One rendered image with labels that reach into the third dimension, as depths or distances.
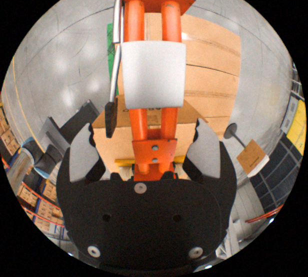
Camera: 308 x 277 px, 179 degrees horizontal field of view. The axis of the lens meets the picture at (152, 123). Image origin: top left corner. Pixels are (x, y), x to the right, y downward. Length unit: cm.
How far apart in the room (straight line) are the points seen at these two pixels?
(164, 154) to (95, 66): 128
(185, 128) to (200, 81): 49
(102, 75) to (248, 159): 226
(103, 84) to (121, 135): 104
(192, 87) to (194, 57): 22
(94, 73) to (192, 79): 109
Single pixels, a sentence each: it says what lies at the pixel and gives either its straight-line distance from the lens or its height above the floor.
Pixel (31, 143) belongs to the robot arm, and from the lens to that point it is 91.
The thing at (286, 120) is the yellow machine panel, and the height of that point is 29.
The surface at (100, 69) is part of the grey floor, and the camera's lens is 130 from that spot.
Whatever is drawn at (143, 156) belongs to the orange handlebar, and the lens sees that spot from 15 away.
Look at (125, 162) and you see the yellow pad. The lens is 39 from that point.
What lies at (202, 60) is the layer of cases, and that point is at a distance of 75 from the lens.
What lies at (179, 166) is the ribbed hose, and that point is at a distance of 34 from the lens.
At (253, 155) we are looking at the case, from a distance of 169.
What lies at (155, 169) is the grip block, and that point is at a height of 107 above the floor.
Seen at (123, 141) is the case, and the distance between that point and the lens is 33.
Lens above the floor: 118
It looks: 58 degrees down
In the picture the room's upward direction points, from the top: 173 degrees clockwise
